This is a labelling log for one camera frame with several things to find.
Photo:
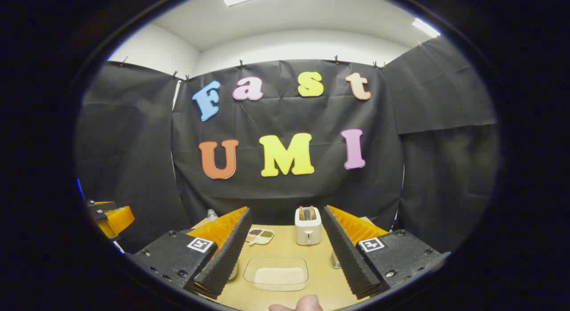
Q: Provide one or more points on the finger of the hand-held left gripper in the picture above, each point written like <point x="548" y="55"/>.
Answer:
<point x="120" y="219"/>

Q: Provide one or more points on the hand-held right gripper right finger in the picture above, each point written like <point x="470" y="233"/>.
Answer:
<point x="345" y="257"/>

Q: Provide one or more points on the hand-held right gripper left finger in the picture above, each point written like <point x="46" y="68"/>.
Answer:
<point x="229" y="257"/>

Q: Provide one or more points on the clear chopstick holder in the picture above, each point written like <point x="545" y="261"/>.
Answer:
<point x="335" y="259"/>

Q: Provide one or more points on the clear container of rice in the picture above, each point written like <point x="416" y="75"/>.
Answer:
<point x="276" y="275"/>

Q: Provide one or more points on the white divided condiment tray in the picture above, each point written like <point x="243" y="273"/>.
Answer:
<point x="260" y="235"/>

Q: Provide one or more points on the white toaster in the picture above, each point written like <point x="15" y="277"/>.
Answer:
<point x="307" y="233"/>

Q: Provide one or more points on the small clear plastic bottle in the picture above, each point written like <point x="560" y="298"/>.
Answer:
<point x="212" y="215"/>

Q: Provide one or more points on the black backdrop cloth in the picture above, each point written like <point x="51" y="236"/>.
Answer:
<point x="285" y="115"/>

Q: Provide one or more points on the ceiling light panel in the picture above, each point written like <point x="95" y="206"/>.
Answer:
<point x="425" y="28"/>

